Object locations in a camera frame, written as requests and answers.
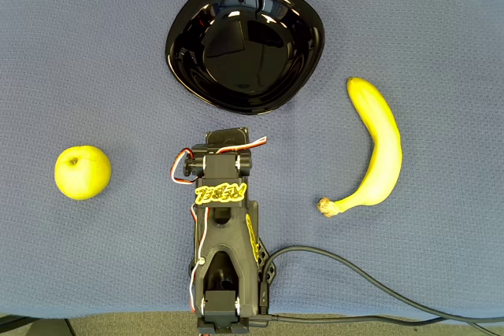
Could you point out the yellow banana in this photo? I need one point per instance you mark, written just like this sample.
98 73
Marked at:
384 135

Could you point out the blue-grey woven cloth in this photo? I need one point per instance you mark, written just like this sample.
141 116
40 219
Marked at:
118 76

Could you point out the green apple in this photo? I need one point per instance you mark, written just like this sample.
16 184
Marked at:
82 172

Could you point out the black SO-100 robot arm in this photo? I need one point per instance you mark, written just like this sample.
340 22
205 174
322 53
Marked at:
224 233

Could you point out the black camera stand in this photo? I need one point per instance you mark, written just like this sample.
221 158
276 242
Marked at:
12 322

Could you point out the glossy black plate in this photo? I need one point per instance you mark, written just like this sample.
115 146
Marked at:
244 45

